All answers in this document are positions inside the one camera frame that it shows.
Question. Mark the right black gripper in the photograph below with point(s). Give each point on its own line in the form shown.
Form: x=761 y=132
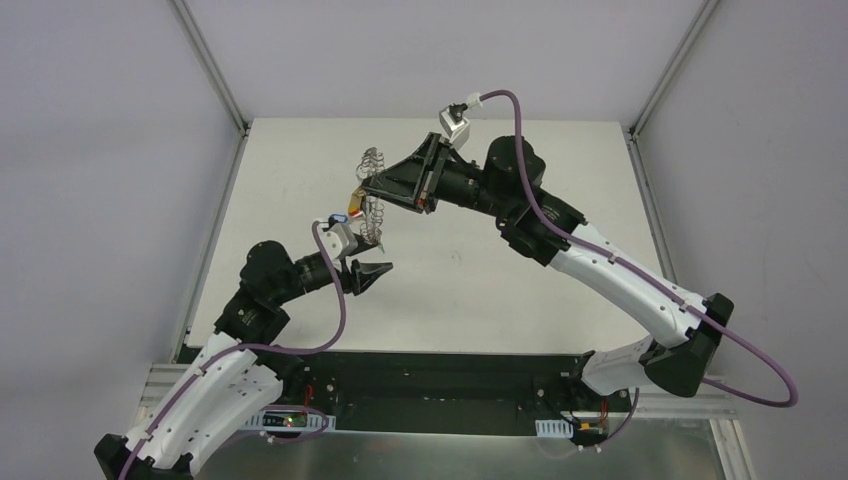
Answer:
x=424 y=175

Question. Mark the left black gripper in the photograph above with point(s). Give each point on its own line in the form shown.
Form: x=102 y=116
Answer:
x=351 y=276

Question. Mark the large metal keyring with rings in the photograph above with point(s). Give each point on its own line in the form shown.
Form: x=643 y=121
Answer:
x=371 y=163

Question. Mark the yellow tagged key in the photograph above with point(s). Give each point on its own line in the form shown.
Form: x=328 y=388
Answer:
x=357 y=200

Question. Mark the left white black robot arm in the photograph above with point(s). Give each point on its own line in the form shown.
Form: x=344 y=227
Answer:
x=239 y=370

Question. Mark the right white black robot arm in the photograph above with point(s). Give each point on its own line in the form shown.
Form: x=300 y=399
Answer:
x=682 y=338

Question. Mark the left circuit board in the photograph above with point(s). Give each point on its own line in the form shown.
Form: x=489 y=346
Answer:
x=283 y=420

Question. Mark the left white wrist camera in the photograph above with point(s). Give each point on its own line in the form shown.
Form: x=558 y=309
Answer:
x=339 y=241

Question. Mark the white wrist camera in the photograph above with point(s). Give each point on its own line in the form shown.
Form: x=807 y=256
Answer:
x=455 y=125
x=339 y=241

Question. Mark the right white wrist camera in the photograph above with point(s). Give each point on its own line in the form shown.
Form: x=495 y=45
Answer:
x=455 y=125

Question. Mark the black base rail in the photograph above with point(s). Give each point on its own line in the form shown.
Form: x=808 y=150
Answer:
x=439 y=393

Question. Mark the left aluminium frame post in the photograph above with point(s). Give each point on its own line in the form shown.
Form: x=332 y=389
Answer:
x=240 y=125

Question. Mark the aluminium frame post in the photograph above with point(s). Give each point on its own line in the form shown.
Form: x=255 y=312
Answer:
x=662 y=87
x=240 y=125

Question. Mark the right aluminium frame post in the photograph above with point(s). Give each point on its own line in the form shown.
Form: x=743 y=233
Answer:
x=662 y=87

